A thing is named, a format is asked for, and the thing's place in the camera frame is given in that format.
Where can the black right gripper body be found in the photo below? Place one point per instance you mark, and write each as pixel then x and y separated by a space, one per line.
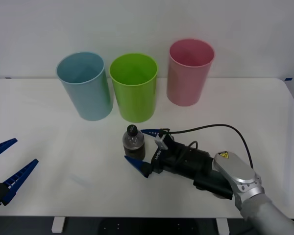
pixel 174 159

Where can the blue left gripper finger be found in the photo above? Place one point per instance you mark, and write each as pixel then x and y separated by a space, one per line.
pixel 2 148
pixel 19 177

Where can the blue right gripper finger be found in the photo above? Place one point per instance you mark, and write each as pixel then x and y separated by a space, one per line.
pixel 139 166
pixel 150 133

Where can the small dark plastic bottle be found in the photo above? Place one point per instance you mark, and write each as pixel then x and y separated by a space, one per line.
pixel 133 147

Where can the silver and black right arm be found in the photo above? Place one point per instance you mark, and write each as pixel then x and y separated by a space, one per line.
pixel 235 171

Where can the green plastic bin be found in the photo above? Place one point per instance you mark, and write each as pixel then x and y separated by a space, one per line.
pixel 134 102

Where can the pink plastic bin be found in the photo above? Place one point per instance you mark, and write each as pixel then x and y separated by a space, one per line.
pixel 186 85

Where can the white table leg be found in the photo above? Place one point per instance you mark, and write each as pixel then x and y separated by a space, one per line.
pixel 58 224
pixel 222 226

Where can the pale blue plastic bin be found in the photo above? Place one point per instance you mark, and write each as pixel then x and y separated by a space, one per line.
pixel 88 98

